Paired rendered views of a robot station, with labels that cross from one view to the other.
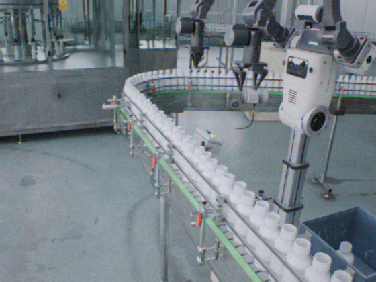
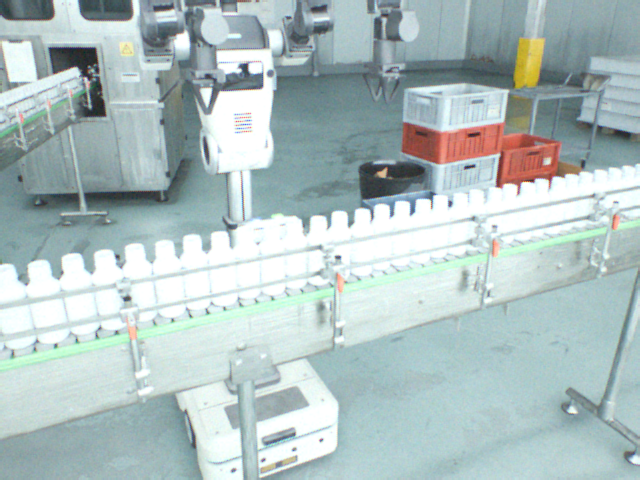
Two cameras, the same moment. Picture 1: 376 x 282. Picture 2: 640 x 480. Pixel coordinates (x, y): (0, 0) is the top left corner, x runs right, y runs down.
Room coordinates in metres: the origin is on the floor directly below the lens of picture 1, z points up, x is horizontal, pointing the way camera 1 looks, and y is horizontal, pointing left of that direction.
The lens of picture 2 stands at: (1.36, 1.21, 1.62)
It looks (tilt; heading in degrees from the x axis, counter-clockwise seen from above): 23 degrees down; 269
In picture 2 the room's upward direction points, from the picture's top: straight up
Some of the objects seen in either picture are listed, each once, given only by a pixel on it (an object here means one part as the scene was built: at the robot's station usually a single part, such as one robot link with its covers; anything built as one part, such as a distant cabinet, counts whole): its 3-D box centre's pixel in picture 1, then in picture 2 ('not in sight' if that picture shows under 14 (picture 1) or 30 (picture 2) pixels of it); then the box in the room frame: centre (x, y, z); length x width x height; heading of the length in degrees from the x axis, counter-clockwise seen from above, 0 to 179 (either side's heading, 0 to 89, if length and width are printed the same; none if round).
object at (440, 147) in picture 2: not in sight; (452, 137); (0.35, -2.54, 0.78); 0.61 x 0.41 x 0.22; 31
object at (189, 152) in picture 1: (191, 161); (361, 242); (1.23, 0.00, 1.08); 0.06 x 0.06 x 0.17
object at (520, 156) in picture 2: not in sight; (512, 154); (-0.25, -2.91, 0.55); 0.61 x 0.41 x 0.22; 27
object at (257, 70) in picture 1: (253, 77); (379, 83); (1.18, -0.21, 1.44); 0.07 x 0.07 x 0.09; 24
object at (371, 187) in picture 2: not in sight; (389, 213); (0.81, -2.21, 0.32); 0.45 x 0.45 x 0.64
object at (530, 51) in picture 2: not in sight; (527, 68); (-2.84, -9.49, 0.55); 0.40 x 0.40 x 1.10; 24
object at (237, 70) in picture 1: (244, 77); (386, 85); (1.17, -0.18, 1.44); 0.07 x 0.07 x 0.09; 24
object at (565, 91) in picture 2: not in sight; (547, 123); (-1.18, -4.48, 0.49); 1.05 x 0.55 x 0.99; 24
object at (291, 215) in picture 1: (283, 231); not in sight; (1.60, -0.55, 0.49); 0.13 x 0.13 x 0.40; 24
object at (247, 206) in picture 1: (246, 217); (491, 217); (0.85, -0.17, 1.08); 0.06 x 0.06 x 0.17
